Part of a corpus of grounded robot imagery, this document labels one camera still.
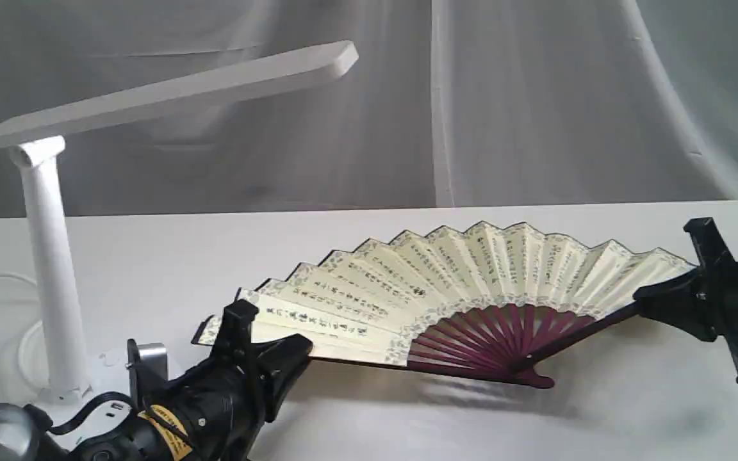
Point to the white desk lamp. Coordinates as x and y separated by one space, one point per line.
34 142

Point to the grey backdrop curtain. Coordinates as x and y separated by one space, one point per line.
451 103

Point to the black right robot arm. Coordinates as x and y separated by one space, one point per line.
703 302

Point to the cream folding paper fan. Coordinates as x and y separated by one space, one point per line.
487 303

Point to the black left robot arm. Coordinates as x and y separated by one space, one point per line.
27 433

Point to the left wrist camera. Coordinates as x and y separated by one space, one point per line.
147 365

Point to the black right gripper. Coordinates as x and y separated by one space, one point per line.
675 302

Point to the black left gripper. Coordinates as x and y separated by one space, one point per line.
215 409

